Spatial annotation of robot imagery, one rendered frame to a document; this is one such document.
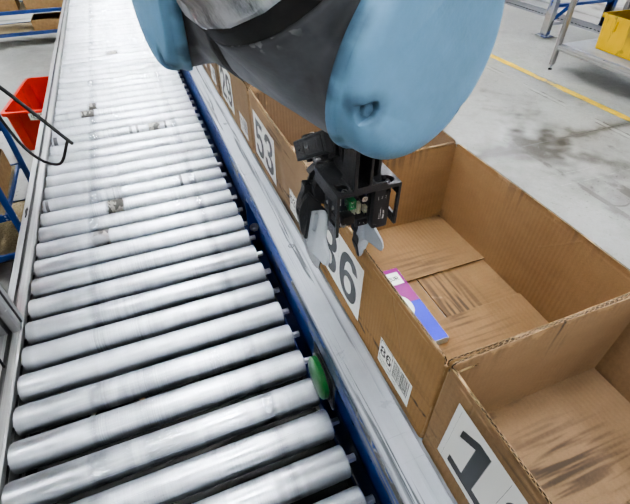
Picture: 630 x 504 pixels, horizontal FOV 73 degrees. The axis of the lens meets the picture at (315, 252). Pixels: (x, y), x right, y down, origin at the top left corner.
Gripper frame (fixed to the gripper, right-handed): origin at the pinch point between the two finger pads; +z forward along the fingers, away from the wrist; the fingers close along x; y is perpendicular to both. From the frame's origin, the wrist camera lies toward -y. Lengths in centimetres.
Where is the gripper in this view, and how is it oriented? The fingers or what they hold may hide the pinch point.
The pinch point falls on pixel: (336, 249)
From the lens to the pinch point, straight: 55.7
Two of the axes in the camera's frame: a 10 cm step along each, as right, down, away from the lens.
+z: 0.0, 7.4, 6.7
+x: 9.3, -2.4, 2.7
